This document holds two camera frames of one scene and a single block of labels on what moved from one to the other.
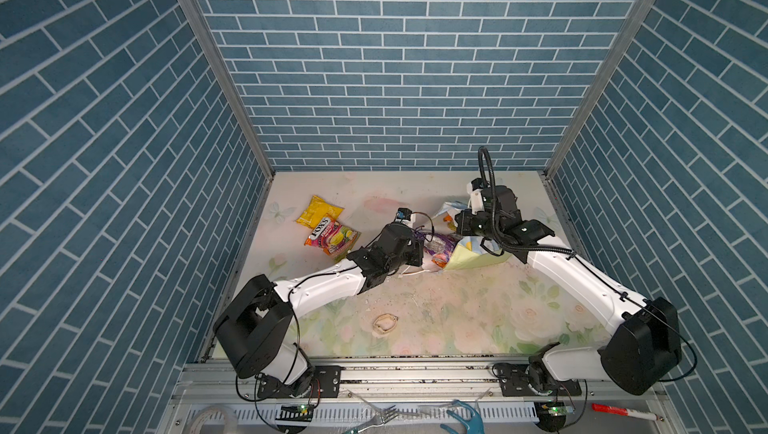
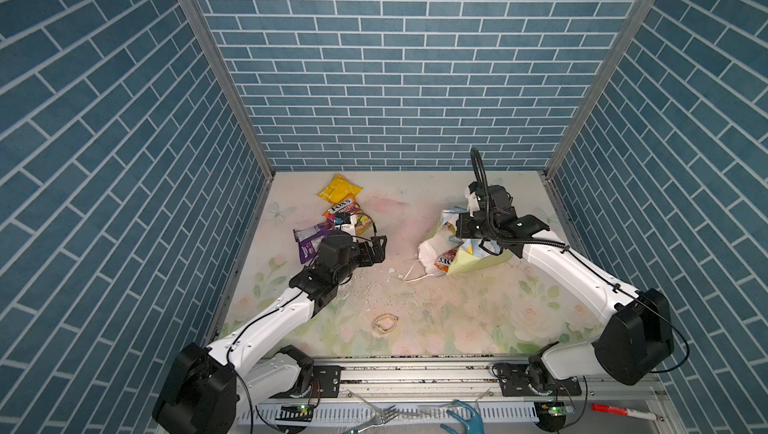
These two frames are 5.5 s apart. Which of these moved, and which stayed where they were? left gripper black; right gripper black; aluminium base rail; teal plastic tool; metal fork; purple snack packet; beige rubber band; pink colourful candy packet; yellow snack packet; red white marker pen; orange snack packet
Moved: purple snack packet; yellow snack packet; pink colourful candy packet; left gripper black
Stayed: right gripper black; orange snack packet; aluminium base rail; teal plastic tool; red white marker pen; metal fork; beige rubber band
